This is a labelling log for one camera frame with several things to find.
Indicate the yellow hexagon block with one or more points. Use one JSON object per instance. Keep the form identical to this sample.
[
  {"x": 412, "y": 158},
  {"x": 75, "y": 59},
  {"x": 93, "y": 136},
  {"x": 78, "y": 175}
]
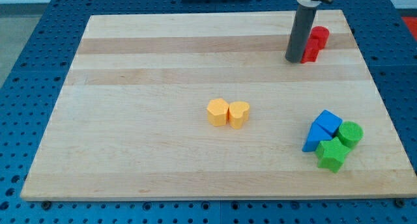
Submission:
[{"x": 218, "y": 112}]

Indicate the yellow heart block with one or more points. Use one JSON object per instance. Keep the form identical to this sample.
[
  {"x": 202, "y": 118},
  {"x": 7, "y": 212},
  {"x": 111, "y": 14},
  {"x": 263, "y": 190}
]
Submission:
[{"x": 238, "y": 114}]

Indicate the light wooden board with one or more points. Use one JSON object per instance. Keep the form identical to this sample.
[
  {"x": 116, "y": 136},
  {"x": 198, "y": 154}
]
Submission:
[{"x": 206, "y": 107}]

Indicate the blue triangle block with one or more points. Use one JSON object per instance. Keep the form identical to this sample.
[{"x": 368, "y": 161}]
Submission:
[{"x": 315, "y": 136}]

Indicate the red angular block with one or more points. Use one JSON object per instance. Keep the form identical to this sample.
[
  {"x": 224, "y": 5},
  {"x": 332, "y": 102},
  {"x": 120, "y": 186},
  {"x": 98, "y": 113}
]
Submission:
[{"x": 311, "y": 51}]

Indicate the blue cube block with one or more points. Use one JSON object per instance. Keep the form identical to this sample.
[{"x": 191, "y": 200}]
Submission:
[{"x": 328, "y": 121}]

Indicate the green star block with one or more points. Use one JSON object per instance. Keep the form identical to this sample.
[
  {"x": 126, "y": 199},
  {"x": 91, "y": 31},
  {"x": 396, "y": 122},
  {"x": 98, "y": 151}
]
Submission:
[{"x": 331, "y": 154}]

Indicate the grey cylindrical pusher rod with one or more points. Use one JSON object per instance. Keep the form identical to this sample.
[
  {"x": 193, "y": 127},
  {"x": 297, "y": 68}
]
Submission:
[{"x": 300, "y": 32}]

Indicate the red cylinder block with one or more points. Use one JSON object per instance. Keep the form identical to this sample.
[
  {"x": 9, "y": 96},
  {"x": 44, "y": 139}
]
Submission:
[{"x": 321, "y": 34}]

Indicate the green cylinder block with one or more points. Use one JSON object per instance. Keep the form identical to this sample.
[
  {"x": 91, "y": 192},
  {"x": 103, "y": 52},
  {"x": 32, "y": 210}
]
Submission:
[{"x": 349, "y": 133}]

